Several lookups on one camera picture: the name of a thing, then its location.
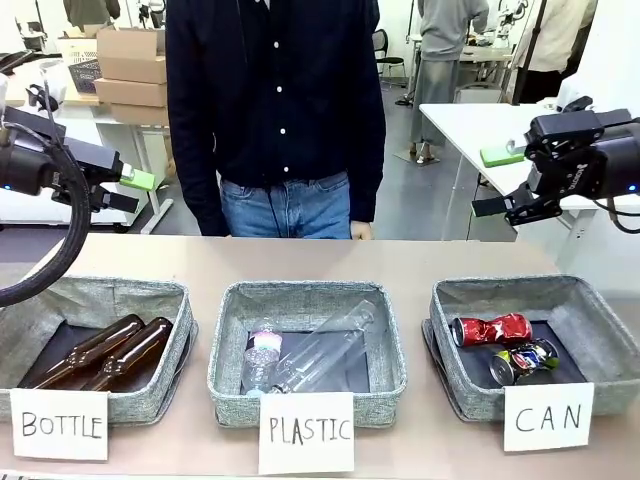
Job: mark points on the crushed black colourful can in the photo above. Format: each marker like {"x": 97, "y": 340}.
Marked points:
{"x": 525, "y": 360}

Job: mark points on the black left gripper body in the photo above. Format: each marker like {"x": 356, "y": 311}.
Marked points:
{"x": 25, "y": 170}

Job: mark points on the flat closed cardboard box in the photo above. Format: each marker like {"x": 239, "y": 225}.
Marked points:
{"x": 140, "y": 114}
{"x": 131, "y": 92}

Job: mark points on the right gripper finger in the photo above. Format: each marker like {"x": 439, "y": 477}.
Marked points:
{"x": 560, "y": 130}
{"x": 525, "y": 205}

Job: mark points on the white paper sign BOTTLE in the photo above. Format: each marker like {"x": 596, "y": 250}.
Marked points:
{"x": 59, "y": 424}

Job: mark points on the white plastic crate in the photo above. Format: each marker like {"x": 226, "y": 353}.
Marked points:
{"x": 77, "y": 49}

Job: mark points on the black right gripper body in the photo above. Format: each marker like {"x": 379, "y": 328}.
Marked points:
{"x": 595, "y": 170}

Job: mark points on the bystander in beige coat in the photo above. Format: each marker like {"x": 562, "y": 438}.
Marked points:
{"x": 555, "y": 40}

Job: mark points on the brown glass bottle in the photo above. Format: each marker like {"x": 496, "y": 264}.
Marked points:
{"x": 140, "y": 350}
{"x": 90, "y": 350}

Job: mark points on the white paper sign PLASTIC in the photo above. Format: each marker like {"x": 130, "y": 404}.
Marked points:
{"x": 306, "y": 432}

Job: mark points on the grey fabric basket bottle label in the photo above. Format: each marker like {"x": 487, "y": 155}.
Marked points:
{"x": 140, "y": 400}

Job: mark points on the wooden top desk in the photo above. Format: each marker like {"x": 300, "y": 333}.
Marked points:
{"x": 80, "y": 97}

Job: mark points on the person's right forearm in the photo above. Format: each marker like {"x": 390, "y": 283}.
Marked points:
{"x": 195, "y": 185}

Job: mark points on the person in dark shirt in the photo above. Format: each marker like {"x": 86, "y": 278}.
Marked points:
{"x": 275, "y": 100}

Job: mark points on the black plastic basket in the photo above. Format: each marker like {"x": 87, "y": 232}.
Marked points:
{"x": 84, "y": 75}

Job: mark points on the small plastic bottle blue cap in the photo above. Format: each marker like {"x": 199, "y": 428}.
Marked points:
{"x": 260, "y": 357}

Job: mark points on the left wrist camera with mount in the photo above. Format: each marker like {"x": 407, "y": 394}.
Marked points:
{"x": 47, "y": 87}

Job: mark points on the bystander in dark jacket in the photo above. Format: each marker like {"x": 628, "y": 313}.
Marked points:
{"x": 92, "y": 10}

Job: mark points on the open cardboard box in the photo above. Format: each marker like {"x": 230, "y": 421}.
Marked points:
{"x": 131, "y": 55}

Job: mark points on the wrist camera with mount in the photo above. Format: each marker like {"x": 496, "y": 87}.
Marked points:
{"x": 47, "y": 87}
{"x": 575, "y": 100}

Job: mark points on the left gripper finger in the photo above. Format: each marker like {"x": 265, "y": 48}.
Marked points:
{"x": 115, "y": 200}
{"x": 100, "y": 160}

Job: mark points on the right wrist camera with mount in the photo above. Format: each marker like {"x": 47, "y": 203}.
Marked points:
{"x": 575, "y": 100}

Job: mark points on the crushed red can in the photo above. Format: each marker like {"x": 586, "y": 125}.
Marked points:
{"x": 492, "y": 329}

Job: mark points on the black office chair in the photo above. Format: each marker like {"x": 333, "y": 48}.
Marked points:
{"x": 387, "y": 55}

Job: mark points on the person's left forearm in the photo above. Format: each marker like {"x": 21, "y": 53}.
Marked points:
{"x": 370, "y": 175}

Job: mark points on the grey fabric basket plastic label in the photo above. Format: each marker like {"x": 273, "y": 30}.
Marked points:
{"x": 300, "y": 300}

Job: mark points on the grey fabric basket can label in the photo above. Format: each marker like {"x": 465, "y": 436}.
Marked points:
{"x": 475, "y": 400}

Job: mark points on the white paper sign CAN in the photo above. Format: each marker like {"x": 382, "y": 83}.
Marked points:
{"x": 548, "y": 417}

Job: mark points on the bystander in grey skirt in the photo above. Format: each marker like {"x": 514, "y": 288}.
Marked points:
{"x": 445, "y": 50}

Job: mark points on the person's left hand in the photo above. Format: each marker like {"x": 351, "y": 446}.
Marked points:
{"x": 362, "y": 231}

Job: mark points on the large clear plastic bottle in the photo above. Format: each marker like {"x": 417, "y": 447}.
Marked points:
{"x": 330, "y": 340}

